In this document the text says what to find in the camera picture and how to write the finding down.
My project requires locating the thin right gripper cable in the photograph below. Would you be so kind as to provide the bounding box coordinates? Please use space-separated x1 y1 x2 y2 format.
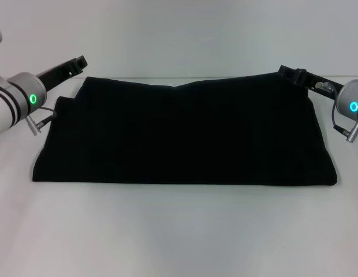
330 85 355 134

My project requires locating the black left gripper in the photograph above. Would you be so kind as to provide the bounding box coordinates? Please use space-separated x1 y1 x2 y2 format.
36 55 88 92

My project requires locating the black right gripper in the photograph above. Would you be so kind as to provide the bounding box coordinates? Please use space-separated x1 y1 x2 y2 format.
278 65 346 100

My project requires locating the thin left gripper cable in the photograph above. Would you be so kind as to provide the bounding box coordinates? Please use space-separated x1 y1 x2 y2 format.
37 106 59 125

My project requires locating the black shirt with FREE print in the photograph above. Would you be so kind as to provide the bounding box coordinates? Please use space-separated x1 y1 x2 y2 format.
31 72 338 188

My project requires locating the thin gripper cable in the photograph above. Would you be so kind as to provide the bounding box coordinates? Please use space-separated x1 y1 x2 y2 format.
330 85 355 134
37 106 59 125

